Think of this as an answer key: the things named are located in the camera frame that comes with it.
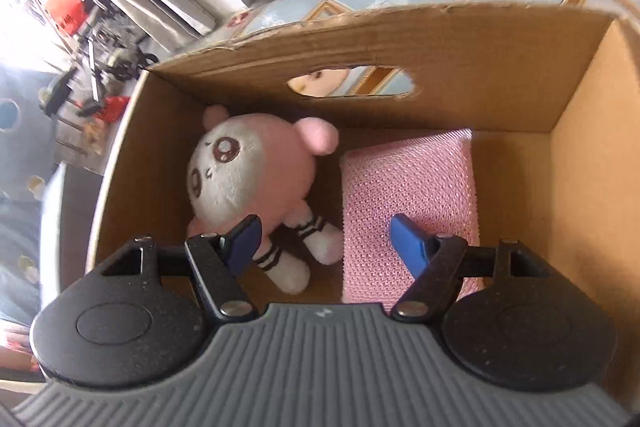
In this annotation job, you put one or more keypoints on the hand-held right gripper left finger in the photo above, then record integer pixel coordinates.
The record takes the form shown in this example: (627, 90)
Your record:
(244, 239)

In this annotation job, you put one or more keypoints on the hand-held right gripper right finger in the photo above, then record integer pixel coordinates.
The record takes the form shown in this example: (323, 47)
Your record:
(407, 242)

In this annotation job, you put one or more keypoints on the pink mesh sponge pad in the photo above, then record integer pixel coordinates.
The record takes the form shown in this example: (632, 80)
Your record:
(405, 177)

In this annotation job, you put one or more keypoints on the pink plush toy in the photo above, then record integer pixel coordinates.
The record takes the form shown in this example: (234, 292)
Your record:
(240, 172)

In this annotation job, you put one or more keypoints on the brown cardboard box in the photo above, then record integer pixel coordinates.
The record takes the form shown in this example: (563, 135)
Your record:
(475, 72)

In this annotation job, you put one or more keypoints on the red plastic item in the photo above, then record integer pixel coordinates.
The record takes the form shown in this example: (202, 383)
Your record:
(114, 108)

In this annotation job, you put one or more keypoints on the folded stroller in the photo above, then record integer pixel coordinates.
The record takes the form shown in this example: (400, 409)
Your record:
(112, 57)

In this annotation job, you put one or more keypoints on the dark rug with circles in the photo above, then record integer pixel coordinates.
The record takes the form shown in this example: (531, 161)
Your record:
(20, 217)

